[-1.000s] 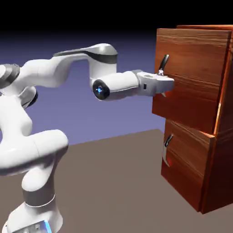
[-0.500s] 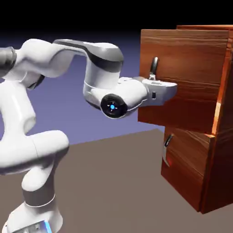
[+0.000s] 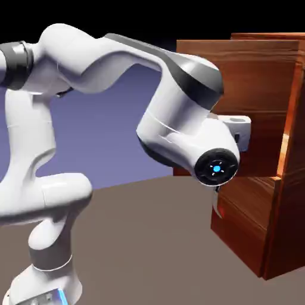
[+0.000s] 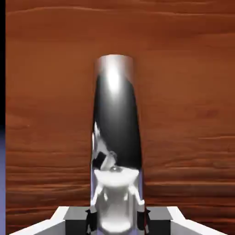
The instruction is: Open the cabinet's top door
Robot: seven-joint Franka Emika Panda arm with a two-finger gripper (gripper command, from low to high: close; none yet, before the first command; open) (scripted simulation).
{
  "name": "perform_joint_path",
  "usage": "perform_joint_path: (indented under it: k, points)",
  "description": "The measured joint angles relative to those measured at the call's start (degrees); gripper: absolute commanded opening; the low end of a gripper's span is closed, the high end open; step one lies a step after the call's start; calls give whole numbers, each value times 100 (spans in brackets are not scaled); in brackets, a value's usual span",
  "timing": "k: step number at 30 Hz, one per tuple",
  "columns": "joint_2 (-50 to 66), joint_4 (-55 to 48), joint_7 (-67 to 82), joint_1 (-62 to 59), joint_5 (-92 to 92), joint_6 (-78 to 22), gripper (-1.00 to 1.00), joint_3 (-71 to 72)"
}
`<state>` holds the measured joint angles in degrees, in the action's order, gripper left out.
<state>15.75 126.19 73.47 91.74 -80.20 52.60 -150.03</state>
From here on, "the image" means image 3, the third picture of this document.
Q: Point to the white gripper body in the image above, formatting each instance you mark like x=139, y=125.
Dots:
x=216, y=202

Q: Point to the small wooden cabinet door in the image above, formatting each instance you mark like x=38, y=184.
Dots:
x=243, y=228

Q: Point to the brown wooden cabinet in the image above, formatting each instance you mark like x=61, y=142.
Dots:
x=293, y=214

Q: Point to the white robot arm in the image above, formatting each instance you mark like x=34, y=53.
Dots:
x=114, y=59

